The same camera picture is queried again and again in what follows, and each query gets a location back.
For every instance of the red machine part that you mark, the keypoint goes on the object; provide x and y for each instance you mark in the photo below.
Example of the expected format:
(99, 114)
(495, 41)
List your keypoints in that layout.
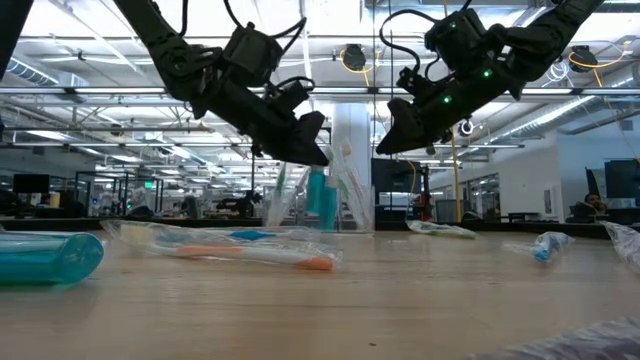
(424, 205)

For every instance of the white building column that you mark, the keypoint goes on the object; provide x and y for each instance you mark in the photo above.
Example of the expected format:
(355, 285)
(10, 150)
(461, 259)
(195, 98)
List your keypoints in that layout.
(357, 125)

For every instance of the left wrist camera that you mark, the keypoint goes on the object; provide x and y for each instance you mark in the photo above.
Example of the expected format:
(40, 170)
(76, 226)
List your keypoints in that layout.
(287, 97)

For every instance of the teal cylindrical toothbrush case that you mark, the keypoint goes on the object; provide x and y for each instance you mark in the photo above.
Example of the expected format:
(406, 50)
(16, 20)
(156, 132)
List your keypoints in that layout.
(45, 260)

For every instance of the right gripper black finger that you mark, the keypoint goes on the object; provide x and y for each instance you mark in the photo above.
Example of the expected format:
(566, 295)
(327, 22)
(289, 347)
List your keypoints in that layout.
(405, 141)
(405, 117)

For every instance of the round black ceiling fixture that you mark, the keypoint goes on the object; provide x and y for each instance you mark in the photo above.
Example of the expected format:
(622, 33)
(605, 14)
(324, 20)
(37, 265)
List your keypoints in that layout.
(460, 127)

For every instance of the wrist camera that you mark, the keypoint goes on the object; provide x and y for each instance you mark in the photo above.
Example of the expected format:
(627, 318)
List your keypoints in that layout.
(415, 85)
(287, 97)

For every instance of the teal tube with white cap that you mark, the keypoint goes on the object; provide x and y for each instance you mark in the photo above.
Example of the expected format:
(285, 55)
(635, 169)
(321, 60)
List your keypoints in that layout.
(329, 205)
(315, 192)

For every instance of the black monitor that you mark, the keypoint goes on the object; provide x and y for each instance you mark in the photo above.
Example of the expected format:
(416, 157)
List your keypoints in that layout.
(31, 183)
(622, 177)

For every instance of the crumpled clear plastic bag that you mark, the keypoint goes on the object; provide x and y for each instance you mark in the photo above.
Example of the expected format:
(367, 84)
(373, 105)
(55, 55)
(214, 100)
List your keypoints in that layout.
(590, 342)

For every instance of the blue toothbrush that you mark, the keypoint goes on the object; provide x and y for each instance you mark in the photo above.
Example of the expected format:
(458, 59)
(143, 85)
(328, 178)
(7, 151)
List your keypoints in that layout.
(252, 234)
(547, 245)

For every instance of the clear plastic wrapper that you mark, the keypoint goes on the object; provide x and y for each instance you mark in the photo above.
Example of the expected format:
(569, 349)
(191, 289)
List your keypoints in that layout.
(627, 245)

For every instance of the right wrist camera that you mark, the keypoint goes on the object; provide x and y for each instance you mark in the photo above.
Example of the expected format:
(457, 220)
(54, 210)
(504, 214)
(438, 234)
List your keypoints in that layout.
(415, 85)

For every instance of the person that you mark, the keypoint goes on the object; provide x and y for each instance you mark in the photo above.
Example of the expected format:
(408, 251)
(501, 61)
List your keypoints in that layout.
(594, 201)

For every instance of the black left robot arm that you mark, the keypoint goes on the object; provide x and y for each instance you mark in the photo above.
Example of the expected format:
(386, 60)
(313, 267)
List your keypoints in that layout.
(160, 45)

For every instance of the black machine cabinet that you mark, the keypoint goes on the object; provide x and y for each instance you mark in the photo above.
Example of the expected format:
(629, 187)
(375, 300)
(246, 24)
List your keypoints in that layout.
(395, 175)

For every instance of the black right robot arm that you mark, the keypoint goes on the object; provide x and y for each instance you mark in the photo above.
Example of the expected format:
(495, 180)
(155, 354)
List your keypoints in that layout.
(540, 35)

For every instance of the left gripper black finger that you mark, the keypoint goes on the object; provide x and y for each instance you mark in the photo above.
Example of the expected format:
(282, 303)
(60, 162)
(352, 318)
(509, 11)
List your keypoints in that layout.
(300, 154)
(310, 130)

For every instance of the clear acrylic organizer box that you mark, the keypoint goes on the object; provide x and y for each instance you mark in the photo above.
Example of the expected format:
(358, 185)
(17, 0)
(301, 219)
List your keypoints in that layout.
(360, 220)

